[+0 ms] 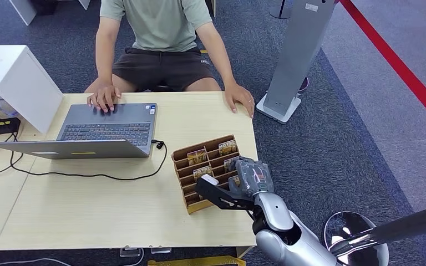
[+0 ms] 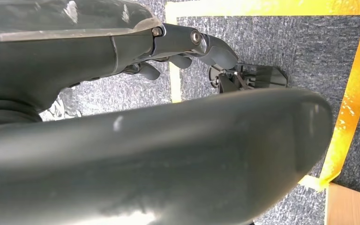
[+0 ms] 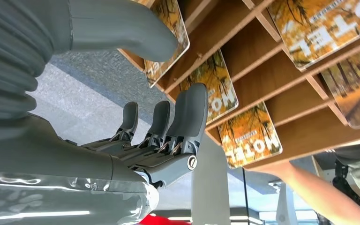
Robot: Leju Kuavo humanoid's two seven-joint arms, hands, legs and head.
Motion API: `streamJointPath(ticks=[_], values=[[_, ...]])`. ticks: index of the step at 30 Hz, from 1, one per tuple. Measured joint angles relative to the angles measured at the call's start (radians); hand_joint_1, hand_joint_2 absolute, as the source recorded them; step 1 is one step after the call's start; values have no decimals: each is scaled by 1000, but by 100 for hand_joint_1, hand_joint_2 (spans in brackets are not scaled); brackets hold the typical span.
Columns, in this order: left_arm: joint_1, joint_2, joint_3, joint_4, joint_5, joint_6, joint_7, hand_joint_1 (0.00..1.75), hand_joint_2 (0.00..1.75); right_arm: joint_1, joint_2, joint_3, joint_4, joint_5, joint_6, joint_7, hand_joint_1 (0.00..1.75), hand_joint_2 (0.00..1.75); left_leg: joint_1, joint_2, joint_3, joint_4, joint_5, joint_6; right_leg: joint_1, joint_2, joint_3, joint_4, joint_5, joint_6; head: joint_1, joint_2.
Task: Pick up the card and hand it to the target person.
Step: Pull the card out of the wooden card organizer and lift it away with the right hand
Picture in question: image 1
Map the person's right hand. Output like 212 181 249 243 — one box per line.
87 85 122 114

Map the person's left hand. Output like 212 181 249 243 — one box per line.
224 83 256 119

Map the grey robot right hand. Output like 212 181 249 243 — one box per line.
233 156 275 197

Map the brown slotted card holder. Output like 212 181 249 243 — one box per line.
171 134 242 215

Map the person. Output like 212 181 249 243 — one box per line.
84 0 256 119

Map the grey laptop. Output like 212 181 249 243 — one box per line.
0 103 159 160

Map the grey kiosk column stand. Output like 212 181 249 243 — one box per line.
256 0 337 125

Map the wooden table leg panel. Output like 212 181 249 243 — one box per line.
236 245 254 258

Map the round stanchion base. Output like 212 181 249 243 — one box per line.
269 0 295 19

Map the white box cabinet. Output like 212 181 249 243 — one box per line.
0 44 64 135

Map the red barrier belt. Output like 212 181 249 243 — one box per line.
339 0 426 135

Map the black camera mounting bracket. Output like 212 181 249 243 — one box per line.
195 177 256 213

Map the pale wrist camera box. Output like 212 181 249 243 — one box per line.
200 173 220 187

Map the black laptop charging cable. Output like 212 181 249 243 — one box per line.
0 130 168 181

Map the white cable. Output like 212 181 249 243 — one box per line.
0 258 72 266

